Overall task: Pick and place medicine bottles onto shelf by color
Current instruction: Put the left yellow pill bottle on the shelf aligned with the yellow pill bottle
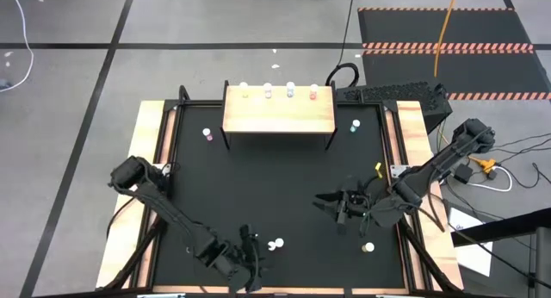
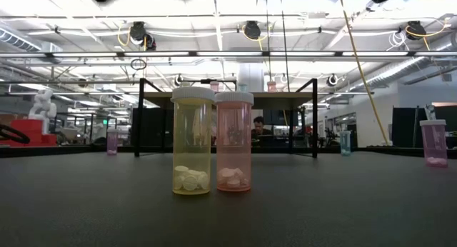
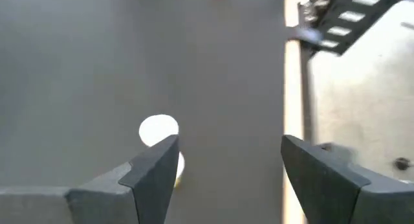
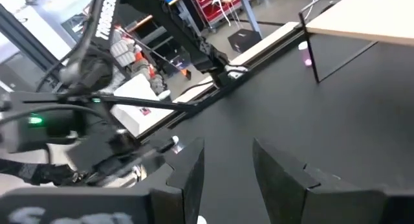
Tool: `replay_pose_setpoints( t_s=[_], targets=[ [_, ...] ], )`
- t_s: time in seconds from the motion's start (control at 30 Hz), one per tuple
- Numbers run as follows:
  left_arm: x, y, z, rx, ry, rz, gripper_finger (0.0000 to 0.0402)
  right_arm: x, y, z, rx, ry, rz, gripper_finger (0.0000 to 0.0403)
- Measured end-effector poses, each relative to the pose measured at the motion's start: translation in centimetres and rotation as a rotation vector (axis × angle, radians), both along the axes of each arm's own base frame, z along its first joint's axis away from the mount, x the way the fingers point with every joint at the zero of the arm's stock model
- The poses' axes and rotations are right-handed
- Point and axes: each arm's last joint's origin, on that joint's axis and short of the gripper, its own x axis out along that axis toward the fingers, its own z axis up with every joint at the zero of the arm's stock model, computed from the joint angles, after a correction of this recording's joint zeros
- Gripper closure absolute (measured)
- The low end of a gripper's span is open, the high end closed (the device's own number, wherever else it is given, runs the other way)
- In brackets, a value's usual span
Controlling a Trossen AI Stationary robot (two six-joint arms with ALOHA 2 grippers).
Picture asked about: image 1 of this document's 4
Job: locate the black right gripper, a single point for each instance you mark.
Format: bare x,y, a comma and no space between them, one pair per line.
355,205

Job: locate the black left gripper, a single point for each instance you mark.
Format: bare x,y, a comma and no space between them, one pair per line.
241,268

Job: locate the red medicine bottle white cap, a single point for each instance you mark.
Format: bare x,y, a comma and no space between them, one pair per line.
279,242
313,91

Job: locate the white green bottle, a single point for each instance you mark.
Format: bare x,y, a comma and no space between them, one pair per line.
368,247

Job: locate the pink medicine bottle white cap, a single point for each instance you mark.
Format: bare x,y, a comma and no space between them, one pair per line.
268,90
206,131

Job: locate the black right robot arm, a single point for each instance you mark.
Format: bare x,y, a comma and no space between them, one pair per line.
435,169

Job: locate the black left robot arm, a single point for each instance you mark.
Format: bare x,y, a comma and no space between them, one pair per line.
172,214

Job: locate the wooden shelf black legs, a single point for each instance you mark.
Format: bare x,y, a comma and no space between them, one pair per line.
280,113

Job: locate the wooden side board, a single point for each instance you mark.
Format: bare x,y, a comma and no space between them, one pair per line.
144,130
413,121

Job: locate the black perforated computer case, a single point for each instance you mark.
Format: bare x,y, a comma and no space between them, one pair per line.
396,100

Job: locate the black power adapter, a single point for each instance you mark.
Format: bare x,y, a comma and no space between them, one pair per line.
463,173

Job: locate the white paper sheet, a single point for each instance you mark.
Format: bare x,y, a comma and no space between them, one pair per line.
473,255

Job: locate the yellow plug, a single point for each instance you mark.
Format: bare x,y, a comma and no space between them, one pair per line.
485,163

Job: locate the black beam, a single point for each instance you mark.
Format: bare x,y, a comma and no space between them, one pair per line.
503,227

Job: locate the black floor mat striped edge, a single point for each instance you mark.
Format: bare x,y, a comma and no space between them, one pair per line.
443,26
473,74

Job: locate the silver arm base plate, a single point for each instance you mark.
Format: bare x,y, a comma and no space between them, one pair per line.
398,169
165,169

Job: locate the silver bracket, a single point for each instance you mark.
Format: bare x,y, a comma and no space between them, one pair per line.
161,295

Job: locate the black aluminium table frame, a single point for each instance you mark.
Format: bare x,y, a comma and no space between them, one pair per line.
198,103

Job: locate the grey post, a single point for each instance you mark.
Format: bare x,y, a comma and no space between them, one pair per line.
543,263

